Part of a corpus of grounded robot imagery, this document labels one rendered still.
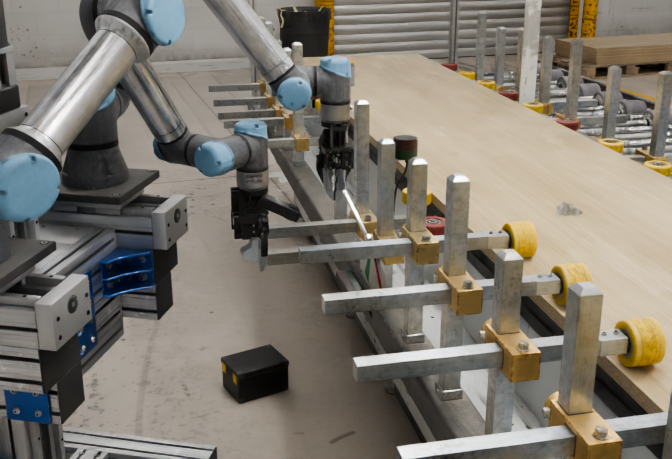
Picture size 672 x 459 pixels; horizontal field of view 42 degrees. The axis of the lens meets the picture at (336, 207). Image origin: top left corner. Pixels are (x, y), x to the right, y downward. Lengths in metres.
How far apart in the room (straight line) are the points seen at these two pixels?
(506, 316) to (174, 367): 2.12
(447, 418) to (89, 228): 0.91
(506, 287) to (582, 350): 0.25
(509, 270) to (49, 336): 0.79
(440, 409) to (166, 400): 1.60
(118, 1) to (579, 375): 1.03
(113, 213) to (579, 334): 1.18
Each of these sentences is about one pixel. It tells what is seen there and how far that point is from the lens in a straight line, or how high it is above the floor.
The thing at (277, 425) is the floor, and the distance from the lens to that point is 3.03.
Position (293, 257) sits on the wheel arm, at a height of 0.85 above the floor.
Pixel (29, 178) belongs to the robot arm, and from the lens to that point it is 1.50.
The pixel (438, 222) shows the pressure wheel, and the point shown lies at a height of 0.90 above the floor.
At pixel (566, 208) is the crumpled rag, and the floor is 0.92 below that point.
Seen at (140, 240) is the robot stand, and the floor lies 0.92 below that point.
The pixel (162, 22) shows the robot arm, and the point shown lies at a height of 1.44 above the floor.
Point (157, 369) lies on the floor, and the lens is 3.42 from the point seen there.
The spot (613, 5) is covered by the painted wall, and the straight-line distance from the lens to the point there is 11.64.
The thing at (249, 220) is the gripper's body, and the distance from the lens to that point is 2.03.
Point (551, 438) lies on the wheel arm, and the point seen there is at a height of 0.96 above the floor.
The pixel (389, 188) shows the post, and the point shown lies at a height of 0.99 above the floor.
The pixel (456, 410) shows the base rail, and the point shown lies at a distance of 1.79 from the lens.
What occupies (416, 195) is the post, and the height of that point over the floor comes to 1.05.
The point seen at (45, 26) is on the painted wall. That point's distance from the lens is 9.55.
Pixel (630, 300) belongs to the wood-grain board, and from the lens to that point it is 1.84.
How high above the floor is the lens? 1.63
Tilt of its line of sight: 19 degrees down
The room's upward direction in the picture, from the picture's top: straight up
